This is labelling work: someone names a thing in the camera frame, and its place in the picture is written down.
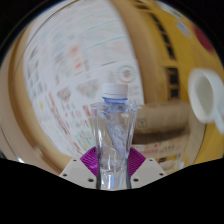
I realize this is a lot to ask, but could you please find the large printed wall poster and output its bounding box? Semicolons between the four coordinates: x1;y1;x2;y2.
21;3;146;161

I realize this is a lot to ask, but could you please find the flat round red coaster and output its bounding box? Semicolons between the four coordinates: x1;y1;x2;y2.
192;23;216;54

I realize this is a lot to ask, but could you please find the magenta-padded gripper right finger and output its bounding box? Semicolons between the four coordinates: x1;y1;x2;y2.
124;147;167;190

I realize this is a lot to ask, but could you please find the brown cardboard box stand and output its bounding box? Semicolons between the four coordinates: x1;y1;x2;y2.
133;101;208;168

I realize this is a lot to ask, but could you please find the white cup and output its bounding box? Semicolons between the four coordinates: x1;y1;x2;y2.
187;68;224;134

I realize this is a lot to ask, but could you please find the clear white-capped water bottle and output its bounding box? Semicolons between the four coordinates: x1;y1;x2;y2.
90;82;139;191

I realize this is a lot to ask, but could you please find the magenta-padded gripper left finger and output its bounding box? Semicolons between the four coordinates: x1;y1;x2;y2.
59;146;100;190

